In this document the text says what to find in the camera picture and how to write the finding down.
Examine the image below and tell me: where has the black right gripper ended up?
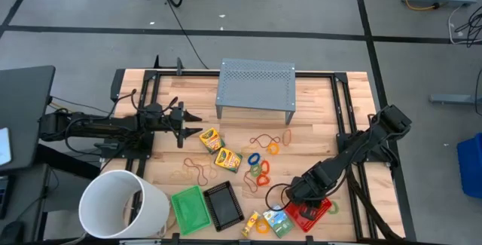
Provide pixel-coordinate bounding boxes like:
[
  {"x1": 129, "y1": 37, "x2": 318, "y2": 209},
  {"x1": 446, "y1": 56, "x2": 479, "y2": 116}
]
[{"x1": 285, "y1": 176, "x2": 328, "y2": 222}]

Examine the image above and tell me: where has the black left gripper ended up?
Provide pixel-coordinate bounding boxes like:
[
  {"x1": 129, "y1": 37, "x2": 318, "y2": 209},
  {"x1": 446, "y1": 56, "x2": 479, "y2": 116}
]
[{"x1": 168, "y1": 100, "x2": 204, "y2": 150}]

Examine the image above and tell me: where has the red plastic basket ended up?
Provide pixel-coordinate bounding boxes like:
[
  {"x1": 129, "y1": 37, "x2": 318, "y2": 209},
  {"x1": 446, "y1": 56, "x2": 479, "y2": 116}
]
[{"x1": 282, "y1": 196, "x2": 334, "y2": 234}]

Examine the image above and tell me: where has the yellow green crayon box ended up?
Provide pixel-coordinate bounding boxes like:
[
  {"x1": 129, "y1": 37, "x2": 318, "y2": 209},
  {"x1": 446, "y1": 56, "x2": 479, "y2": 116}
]
[
  {"x1": 213, "y1": 146, "x2": 244, "y2": 174},
  {"x1": 198, "y1": 127, "x2": 226, "y2": 155}
]

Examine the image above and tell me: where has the green blue card box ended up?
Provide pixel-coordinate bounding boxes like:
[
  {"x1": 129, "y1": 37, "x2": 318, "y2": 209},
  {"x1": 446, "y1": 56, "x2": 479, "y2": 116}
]
[{"x1": 262, "y1": 205, "x2": 295, "y2": 239}]

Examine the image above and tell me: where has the yellow plastic packet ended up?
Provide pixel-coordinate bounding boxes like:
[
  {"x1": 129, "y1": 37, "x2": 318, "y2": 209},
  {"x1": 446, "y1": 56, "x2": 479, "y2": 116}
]
[{"x1": 239, "y1": 210, "x2": 261, "y2": 238}]

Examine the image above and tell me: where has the red cable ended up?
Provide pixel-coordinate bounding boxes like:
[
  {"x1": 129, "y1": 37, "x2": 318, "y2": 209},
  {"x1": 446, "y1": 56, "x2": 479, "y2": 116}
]
[{"x1": 249, "y1": 133, "x2": 282, "y2": 149}]

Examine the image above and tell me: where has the green plastic basket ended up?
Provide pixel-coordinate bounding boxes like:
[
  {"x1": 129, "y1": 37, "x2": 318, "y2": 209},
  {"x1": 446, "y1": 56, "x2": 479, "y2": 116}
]
[{"x1": 170, "y1": 185, "x2": 212, "y2": 237}]

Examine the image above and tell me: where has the black plastic basket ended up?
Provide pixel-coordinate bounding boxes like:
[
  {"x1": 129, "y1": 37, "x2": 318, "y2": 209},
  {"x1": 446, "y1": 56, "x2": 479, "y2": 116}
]
[{"x1": 203, "y1": 180, "x2": 246, "y2": 233}]

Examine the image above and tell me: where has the dark grey side desk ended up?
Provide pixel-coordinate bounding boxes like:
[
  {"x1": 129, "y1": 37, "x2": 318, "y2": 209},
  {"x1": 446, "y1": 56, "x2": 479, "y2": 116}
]
[{"x1": 0, "y1": 65, "x2": 56, "y2": 174}]

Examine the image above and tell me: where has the grey desk foot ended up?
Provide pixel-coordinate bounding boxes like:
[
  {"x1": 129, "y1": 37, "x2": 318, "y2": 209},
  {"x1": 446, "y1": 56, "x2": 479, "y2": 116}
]
[{"x1": 429, "y1": 93, "x2": 482, "y2": 106}]

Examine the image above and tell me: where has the grey perforated metal shelf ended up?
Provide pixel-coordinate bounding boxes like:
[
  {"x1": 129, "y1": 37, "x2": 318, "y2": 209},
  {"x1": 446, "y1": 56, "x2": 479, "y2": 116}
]
[{"x1": 215, "y1": 57, "x2": 297, "y2": 126}]

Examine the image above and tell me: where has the white cylindrical bucket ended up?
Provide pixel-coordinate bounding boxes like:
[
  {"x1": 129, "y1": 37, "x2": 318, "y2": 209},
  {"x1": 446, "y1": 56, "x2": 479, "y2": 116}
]
[{"x1": 78, "y1": 169, "x2": 171, "y2": 240}]

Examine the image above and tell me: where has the blue plastic bin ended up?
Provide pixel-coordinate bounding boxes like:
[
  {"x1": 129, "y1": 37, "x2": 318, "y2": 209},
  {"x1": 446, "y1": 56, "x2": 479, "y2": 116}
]
[{"x1": 456, "y1": 131, "x2": 482, "y2": 200}]

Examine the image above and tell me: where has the white paper sheet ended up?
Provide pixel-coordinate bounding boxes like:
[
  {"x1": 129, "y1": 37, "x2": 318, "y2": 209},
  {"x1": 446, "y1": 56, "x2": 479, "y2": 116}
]
[{"x1": 0, "y1": 127, "x2": 12, "y2": 167}]

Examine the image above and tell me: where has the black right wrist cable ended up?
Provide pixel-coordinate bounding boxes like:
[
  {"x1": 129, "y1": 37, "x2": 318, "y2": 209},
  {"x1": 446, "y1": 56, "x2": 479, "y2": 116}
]
[{"x1": 264, "y1": 182, "x2": 294, "y2": 213}]

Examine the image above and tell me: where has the black metal rig frame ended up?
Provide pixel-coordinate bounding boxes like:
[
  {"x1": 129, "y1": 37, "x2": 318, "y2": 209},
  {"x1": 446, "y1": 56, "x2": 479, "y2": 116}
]
[{"x1": 109, "y1": 54, "x2": 406, "y2": 245}]

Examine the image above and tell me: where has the black cable sleeve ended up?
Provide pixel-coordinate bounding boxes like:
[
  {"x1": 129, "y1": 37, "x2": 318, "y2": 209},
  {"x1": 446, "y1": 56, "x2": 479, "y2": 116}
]
[{"x1": 344, "y1": 161, "x2": 404, "y2": 242}]

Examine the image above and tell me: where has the white floor cable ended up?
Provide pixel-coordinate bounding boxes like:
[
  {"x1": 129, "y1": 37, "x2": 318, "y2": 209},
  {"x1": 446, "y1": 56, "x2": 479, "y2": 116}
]
[{"x1": 447, "y1": 3, "x2": 482, "y2": 46}]

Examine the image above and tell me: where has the black floor cable bundle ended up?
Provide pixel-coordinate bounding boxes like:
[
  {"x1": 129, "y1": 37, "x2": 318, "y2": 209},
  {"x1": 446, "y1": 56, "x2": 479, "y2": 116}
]
[{"x1": 453, "y1": 5, "x2": 482, "y2": 48}]

